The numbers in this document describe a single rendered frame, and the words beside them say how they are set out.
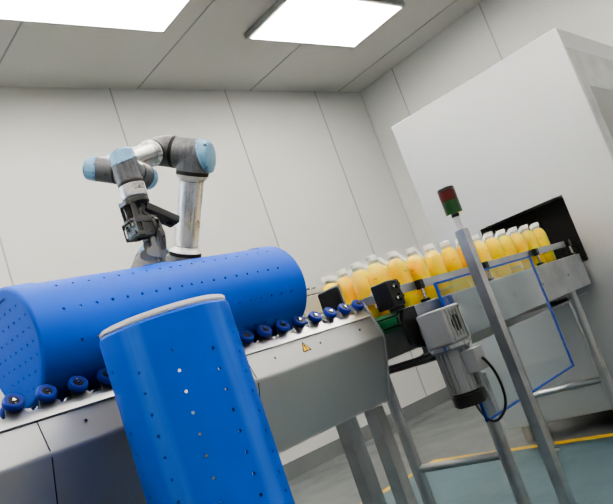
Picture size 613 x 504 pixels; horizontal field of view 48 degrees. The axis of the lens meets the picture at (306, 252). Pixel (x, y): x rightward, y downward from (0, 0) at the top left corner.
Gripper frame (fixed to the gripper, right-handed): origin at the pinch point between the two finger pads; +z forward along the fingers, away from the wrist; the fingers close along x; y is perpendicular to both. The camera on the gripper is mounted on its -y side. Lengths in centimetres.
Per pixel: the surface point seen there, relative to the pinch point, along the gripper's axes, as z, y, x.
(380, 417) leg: 64, -57, 9
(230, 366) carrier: 35, 28, 48
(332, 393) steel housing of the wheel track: 51, -38, 10
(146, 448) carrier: 44, 44, 35
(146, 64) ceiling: -216, -216, -226
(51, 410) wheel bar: 31, 49, 12
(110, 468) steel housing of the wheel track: 47, 40, 12
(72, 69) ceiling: -216, -161, -242
